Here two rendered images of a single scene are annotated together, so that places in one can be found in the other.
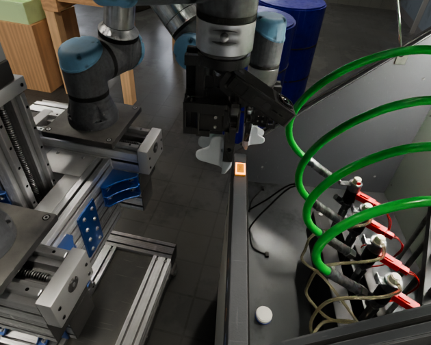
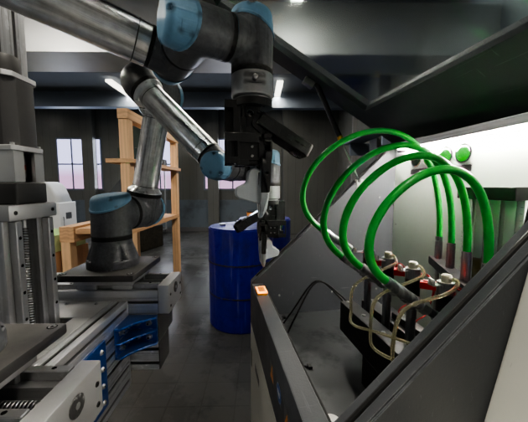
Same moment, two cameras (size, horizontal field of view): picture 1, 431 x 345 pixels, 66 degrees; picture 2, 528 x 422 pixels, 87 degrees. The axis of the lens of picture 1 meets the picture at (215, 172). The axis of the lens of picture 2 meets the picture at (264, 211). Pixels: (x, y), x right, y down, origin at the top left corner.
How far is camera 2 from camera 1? 0.34 m
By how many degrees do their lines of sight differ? 37
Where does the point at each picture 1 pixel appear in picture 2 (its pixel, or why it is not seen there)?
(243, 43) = (268, 84)
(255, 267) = not seen: hidden behind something
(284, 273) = (334, 380)
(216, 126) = (253, 155)
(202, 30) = (238, 77)
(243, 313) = (312, 395)
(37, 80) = not seen: hidden behind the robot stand
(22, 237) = (14, 346)
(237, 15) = (262, 62)
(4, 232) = not seen: outside the picture
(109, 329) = not seen: outside the picture
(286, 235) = (323, 347)
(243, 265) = (292, 354)
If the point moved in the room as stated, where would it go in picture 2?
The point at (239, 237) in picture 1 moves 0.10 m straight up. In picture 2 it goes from (279, 333) to (279, 291)
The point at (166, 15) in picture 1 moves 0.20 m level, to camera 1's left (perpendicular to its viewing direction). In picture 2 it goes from (194, 142) to (112, 141)
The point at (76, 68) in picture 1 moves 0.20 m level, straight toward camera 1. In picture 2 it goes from (106, 208) to (116, 214)
